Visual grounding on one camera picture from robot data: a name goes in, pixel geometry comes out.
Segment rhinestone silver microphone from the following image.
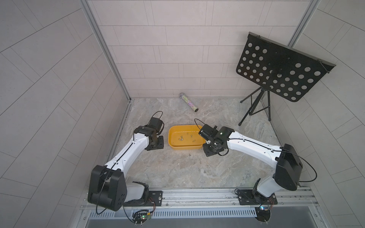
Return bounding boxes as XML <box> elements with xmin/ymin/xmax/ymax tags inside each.
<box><xmin>179</xmin><ymin>93</ymin><xmax>199</xmax><ymax>112</ymax></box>

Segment left green circuit board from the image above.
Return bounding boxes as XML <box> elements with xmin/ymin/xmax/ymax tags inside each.
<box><xmin>132</xmin><ymin>210</ymin><xmax>152</xmax><ymax>226</ymax></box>

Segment yellow plastic storage box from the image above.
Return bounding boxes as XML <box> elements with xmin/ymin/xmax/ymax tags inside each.
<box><xmin>168</xmin><ymin>125</ymin><xmax>206</xmax><ymax>150</ymax></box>

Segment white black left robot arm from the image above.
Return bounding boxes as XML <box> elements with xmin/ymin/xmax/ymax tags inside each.
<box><xmin>87</xmin><ymin>125</ymin><xmax>163</xmax><ymax>211</ymax></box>

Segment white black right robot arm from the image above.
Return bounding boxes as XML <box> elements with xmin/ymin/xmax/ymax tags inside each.
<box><xmin>199</xmin><ymin>124</ymin><xmax>305</xmax><ymax>201</ymax></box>

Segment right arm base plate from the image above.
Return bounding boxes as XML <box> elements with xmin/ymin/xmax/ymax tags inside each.
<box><xmin>234</xmin><ymin>189</ymin><xmax>278</xmax><ymax>206</ymax></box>

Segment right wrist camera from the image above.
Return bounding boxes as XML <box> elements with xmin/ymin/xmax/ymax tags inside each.
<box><xmin>199</xmin><ymin>124</ymin><xmax>218</xmax><ymax>144</ymax></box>

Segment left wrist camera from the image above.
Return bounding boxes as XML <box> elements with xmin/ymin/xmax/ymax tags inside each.
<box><xmin>147</xmin><ymin>117</ymin><xmax>164</xmax><ymax>135</ymax></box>

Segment right green circuit board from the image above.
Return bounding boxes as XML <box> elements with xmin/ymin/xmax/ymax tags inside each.
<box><xmin>255</xmin><ymin>206</ymin><xmax>271</xmax><ymax>224</ymax></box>

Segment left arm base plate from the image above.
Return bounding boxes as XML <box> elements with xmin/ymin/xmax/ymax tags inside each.
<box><xmin>123</xmin><ymin>191</ymin><xmax>163</xmax><ymax>207</ymax></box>

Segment black perforated music stand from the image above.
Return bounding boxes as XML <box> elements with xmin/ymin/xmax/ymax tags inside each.
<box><xmin>236</xmin><ymin>32</ymin><xmax>335</xmax><ymax>116</ymax></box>

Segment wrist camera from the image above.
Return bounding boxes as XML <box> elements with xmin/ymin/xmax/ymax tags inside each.
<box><xmin>199</xmin><ymin>124</ymin><xmax>218</xmax><ymax>144</ymax></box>
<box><xmin>147</xmin><ymin>117</ymin><xmax>164</xmax><ymax>135</ymax></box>

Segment aluminium rail frame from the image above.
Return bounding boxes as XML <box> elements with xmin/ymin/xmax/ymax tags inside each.
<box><xmin>69</xmin><ymin>187</ymin><xmax>330</xmax><ymax>228</ymax></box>

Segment green circuit board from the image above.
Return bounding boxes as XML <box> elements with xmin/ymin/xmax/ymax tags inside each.
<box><xmin>255</xmin><ymin>206</ymin><xmax>271</xmax><ymax>224</ymax></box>
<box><xmin>132</xmin><ymin>210</ymin><xmax>152</xmax><ymax>226</ymax></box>

